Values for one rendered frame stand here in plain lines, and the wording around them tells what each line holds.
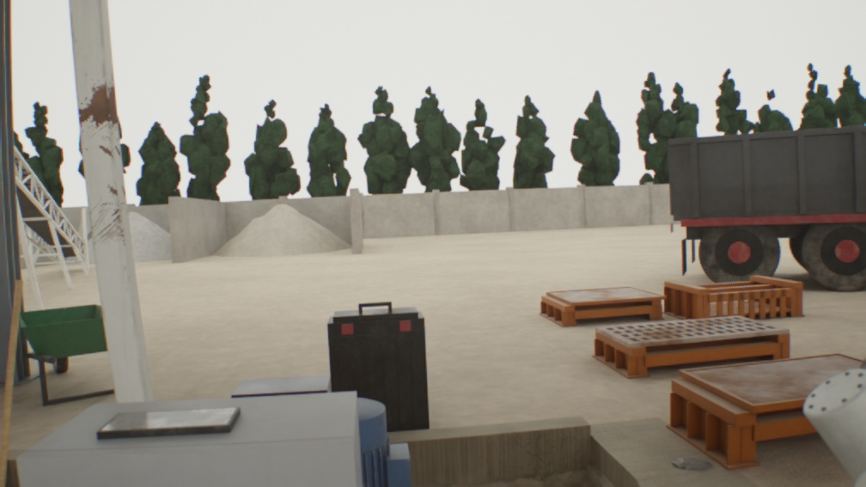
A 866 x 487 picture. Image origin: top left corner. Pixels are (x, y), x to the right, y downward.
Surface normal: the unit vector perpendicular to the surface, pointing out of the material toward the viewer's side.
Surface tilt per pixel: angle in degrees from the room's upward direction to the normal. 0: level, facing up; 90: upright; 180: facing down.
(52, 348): 111
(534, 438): 90
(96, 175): 91
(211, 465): 90
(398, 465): 90
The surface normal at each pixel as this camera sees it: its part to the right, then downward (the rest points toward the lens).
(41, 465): 0.11, 0.04
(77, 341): 0.62, 0.37
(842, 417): -0.51, 0.26
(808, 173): -0.45, 0.06
